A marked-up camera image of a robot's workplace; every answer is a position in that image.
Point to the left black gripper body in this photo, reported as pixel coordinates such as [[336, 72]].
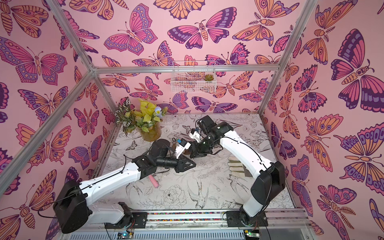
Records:
[[169, 162]]

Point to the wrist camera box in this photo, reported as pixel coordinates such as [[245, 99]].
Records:
[[181, 141], [195, 135]]

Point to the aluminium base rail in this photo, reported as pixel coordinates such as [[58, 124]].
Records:
[[275, 224]]

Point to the wooden watch stand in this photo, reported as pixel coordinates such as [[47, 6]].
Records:
[[181, 147]]

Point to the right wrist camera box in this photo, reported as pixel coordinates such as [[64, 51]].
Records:
[[195, 135]]

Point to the purple pink toy shovel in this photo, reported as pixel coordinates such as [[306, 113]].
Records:
[[154, 181]]

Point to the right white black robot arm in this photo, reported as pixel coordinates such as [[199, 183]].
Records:
[[269, 176]]

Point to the amber vase with plants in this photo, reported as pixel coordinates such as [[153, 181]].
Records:
[[146, 119]]

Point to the white wire wall basket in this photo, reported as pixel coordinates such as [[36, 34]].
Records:
[[188, 76]]

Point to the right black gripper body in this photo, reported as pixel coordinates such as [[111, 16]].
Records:
[[197, 149]]

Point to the small succulent plant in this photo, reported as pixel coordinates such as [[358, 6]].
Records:
[[209, 77]]

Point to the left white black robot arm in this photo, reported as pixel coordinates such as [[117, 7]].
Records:
[[76, 205]]

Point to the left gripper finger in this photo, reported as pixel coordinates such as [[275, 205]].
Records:
[[185, 168], [186, 163]]

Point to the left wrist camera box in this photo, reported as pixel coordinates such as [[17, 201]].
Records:
[[181, 141]]

